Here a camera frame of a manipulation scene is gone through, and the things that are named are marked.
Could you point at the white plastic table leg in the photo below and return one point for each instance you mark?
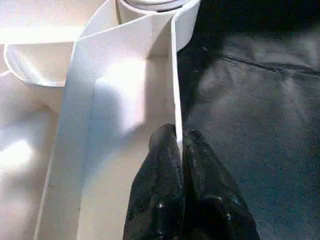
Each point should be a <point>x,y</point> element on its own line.
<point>150,3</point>

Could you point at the white plastic table top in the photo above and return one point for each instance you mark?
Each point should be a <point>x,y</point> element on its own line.
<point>100,100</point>

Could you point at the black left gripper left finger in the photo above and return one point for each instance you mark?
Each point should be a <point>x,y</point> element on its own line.
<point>157,195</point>

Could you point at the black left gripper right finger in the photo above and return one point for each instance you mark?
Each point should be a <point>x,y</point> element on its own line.
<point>212,200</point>

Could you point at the black mat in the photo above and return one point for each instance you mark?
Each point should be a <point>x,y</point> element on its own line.
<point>250,125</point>

